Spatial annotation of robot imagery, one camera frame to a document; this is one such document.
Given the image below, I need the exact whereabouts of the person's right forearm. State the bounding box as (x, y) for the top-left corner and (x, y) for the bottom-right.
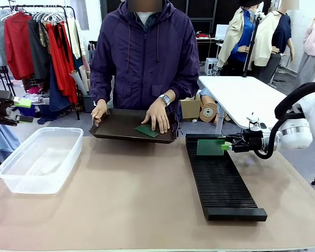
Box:
(90, 76), (113, 104)

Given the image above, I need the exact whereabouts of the floor clothes pile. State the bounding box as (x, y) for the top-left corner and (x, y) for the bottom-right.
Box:
(15, 86), (52, 125)

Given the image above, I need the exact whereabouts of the red jacket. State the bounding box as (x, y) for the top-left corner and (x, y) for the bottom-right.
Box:
(4, 12), (35, 81)

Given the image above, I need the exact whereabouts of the long red dress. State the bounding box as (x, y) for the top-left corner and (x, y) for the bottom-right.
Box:
(46, 23), (78, 104)

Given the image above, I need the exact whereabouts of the white plastic crate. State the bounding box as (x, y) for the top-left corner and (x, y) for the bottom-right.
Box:
(204, 57), (219, 76)

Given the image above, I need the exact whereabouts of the mannequin cream jacket navy shirt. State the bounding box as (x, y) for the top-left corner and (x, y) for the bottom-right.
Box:
(248, 0), (295, 85)

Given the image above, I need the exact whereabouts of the lying tan mannequin torso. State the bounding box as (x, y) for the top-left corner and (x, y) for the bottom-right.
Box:
(198, 88), (230, 126)

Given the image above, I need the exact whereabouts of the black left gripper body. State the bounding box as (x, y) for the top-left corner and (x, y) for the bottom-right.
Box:
(0, 88), (16, 127)

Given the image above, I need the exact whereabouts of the clear plastic storage box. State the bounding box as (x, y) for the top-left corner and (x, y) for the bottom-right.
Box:
(0, 127), (84, 195)

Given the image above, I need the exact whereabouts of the dark grey garment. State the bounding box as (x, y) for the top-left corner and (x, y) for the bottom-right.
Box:
(28, 18), (52, 82)

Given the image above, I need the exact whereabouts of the navy denim garment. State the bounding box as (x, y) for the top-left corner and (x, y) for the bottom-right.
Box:
(49, 62), (72, 112)

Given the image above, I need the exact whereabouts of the grey storage bin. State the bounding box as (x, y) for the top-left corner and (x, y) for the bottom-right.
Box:
(81, 94), (96, 114)

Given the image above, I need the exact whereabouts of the silver wristwatch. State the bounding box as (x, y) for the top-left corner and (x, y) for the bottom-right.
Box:
(158, 93), (172, 107)

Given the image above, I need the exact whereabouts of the person's right hand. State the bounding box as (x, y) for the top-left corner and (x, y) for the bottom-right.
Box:
(91, 99), (109, 127)

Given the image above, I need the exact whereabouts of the person in purple jacket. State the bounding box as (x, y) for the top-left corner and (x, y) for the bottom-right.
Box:
(89, 0), (201, 137)

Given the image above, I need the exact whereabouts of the beige paper roll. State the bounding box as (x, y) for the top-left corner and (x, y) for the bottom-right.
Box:
(79, 65), (91, 92)
(69, 69), (89, 97)

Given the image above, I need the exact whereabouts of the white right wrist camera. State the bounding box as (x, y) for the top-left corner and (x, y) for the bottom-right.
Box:
(246, 112), (268, 131)

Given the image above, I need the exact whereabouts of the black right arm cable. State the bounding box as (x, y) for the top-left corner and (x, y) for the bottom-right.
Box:
(253, 81), (315, 160)

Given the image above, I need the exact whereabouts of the person's left hand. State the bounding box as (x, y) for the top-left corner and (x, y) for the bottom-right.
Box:
(141, 101), (172, 134)

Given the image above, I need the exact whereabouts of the black clothes rack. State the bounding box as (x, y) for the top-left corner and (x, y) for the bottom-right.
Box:
(0, 4), (81, 121)

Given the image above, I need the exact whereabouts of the person's left forearm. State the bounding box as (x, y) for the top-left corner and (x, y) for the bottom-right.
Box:
(160, 76), (199, 102)

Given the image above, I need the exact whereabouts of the cream garment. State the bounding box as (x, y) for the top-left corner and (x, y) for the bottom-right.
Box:
(67, 19), (82, 60)

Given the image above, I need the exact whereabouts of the black tripod pole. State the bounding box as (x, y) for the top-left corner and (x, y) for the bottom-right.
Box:
(241, 12), (263, 78)

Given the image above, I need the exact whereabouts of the dark brown tray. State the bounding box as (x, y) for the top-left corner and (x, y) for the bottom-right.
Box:
(88, 108), (180, 144)

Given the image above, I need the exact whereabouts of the black slotted PCB rack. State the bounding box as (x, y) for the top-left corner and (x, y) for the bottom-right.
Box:
(185, 133), (268, 222)

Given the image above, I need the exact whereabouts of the white monitor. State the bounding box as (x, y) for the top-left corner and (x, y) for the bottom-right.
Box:
(214, 24), (230, 40)

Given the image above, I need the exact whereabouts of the mannequin beige jacket blue shirt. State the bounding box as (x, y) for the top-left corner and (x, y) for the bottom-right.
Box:
(217, 0), (265, 69)

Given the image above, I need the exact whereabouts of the white table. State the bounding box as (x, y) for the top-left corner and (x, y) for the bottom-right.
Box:
(198, 75), (288, 134)

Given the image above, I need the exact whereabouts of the green PCB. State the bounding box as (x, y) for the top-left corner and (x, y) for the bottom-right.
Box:
(133, 123), (161, 138)
(196, 139), (226, 156)

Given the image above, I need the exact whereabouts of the open cardboard box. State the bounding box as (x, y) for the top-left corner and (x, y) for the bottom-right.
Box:
(180, 94), (202, 122)

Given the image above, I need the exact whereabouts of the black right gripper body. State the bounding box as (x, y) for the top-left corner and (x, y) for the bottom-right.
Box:
(232, 131), (265, 153)

